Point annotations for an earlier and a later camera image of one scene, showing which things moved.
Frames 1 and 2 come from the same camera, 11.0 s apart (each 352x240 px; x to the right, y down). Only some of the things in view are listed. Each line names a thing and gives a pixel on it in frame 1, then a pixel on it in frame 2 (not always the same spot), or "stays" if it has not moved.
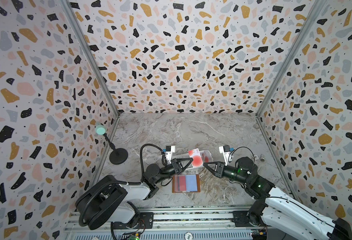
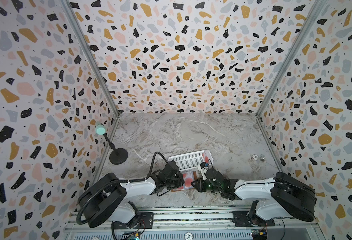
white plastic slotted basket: [206, 157] stays
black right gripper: [219, 169] -> [200, 182]
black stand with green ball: [119, 156] stays
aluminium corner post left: [91, 55] stays
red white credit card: [195, 154] -> [188, 178]
